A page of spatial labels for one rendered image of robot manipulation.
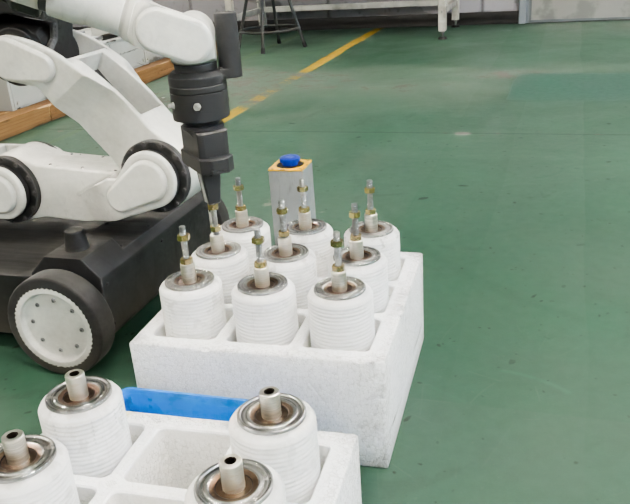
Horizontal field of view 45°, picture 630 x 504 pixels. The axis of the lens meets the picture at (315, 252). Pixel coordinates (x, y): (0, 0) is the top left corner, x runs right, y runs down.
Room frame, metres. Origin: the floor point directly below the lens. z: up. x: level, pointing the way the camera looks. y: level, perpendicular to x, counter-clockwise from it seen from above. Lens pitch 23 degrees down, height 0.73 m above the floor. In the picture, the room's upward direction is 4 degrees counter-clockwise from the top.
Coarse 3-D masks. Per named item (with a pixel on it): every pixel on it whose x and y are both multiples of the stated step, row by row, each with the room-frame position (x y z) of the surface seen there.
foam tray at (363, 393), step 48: (144, 336) 1.03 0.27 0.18; (384, 336) 0.98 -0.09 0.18; (144, 384) 1.01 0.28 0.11; (192, 384) 0.99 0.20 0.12; (240, 384) 0.97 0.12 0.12; (288, 384) 0.95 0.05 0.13; (336, 384) 0.93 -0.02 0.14; (384, 384) 0.91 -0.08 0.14; (336, 432) 0.93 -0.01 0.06; (384, 432) 0.91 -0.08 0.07
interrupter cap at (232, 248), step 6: (204, 246) 1.20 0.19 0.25; (210, 246) 1.20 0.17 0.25; (228, 246) 1.20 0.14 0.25; (234, 246) 1.19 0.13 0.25; (240, 246) 1.19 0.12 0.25; (198, 252) 1.18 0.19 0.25; (204, 252) 1.18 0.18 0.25; (210, 252) 1.18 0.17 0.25; (222, 252) 1.18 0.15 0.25; (228, 252) 1.17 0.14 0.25; (234, 252) 1.16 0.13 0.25; (204, 258) 1.15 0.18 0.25; (210, 258) 1.15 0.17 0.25; (216, 258) 1.15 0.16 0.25; (222, 258) 1.15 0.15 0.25
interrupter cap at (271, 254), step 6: (276, 246) 1.18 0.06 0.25; (294, 246) 1.17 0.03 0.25; (300, 246) 1.17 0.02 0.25; (264, 252) 1.15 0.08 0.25; (270, 252) 1.15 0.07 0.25; (276, 252) 1.16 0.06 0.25; (294, 252) 1.15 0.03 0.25; (300, 252) 1.14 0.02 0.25; (306, 252) 1.14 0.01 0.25; (264, 258) 1.13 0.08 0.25; (270, 258) 1.13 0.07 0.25; (276, 258) 1.13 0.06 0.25; (282, 258) 1.12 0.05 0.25; (288, 258) 1.12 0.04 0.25; (294, 258) 1.12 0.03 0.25; (300, 258) 1.12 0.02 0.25
